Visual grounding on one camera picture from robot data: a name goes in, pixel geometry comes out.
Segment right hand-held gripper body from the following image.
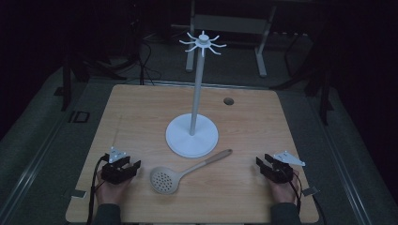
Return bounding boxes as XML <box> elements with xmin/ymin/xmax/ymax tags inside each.
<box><xmin>260</xmin><ymin>150</ymin><xmax>307</xmax><ymax>185</ymax></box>

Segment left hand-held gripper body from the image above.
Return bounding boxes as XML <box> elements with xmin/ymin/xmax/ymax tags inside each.
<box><xmin>100</xmin><ymin>146</ymin><xmax>139</xmax><ymax>186</ymax></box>

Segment beige slotted spoon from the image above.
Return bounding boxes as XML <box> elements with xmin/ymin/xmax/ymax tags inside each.
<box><xmin>149</xmin><ymin>148</ymin><xmax>234</xmax><ymax>196</ymax></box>

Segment white hook stand rack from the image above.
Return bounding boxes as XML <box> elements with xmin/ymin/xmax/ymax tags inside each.
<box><xmin>164</xmin><ymin>30</ymin><xmax>228</xmax><ymax>159</ymax></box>

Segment person's right hand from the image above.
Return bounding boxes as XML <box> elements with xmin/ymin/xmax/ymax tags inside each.
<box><xmin>268</xmin><ymin>170</ymin><xmax>300</xmax><ymax>206</ymax></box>

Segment person's left hand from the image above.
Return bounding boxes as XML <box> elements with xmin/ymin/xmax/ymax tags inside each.
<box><xmin>95</xmin><ymin>170</ymin><xmax>133</xmax><ymax>207</ymax></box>

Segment grey tape piece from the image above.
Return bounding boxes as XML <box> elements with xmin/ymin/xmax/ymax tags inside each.
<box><xmin>301</xmin><ymin>186</ymin><xmax>319</xmax><ymax>198</ymax></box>
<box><xmin>70</xmin><ymin>188</ymin><xmax>87</xmax><ymax>200</ymax></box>

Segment black metal stand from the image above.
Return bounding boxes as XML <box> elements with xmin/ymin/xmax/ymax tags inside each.
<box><xmin>271</xmin><ymin>18</ymin><xmax>336</xmax><ymax>127</ymax></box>
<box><xmin>54</xmin><ymin>46</ymin><xmax>126</xmax><ymax>113</ymax></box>

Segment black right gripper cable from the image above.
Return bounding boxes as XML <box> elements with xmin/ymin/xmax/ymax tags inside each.
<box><xmin>288</xmin><ymin>171</ymin><xmax>304</xmax><ymax>217</ymax></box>

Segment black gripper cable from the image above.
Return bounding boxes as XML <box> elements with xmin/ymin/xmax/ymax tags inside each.
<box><xmin>288</xmin><ymin>171</ymin><xmax>304</xmax><ymax>217</ymax></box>
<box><xmin>85</xmin><ymin>154</ymin><xmax>110</xmax><ymax>225</ymax></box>

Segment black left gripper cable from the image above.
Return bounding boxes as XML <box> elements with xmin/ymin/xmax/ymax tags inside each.
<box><xmin>85</xmin><ymin>154</ymin><xmax>110</xmax><ymax>225</ymax></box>

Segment black floor bracket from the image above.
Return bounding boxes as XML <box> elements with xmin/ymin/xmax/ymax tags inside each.
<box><xmin>68</xmin><ymin>110</ymin><xmax>91</xmax><ymax>124</ymax></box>

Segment black floor cables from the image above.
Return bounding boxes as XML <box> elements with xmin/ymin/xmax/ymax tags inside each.
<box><xmin>134</xmin><ymin>18</ymin><xmax>163</xmax><ymax>86</ymax></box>

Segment white metal desk frame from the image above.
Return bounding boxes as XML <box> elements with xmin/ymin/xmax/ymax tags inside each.
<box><xmin>185</xmin><ymin>0</ymin><xmax>279</xmax><ymax>79</ymax></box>

